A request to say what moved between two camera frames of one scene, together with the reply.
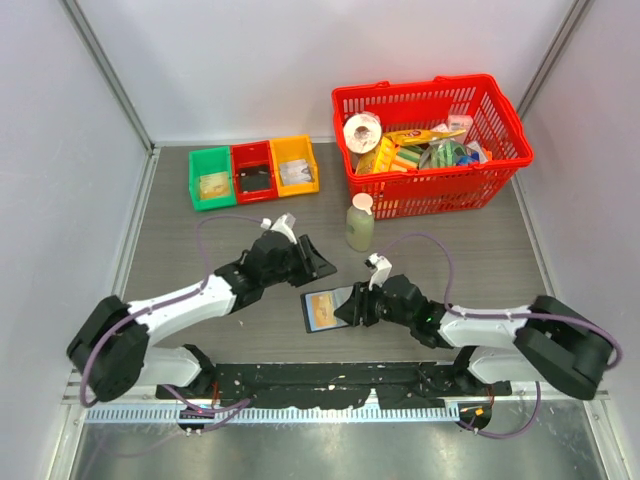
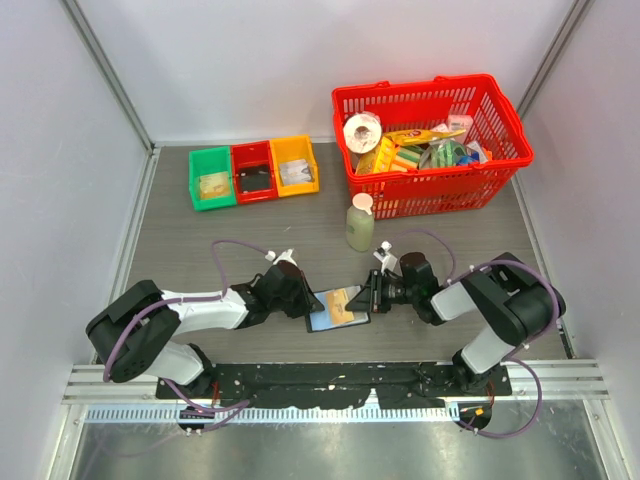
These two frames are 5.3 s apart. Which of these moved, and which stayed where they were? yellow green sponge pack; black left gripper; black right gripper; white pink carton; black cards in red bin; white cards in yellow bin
Moved: black right gripper; black left gripper
Stayed: yellow green sponge pack; black cards in red bin; white pink carton; white cards in yellow bin
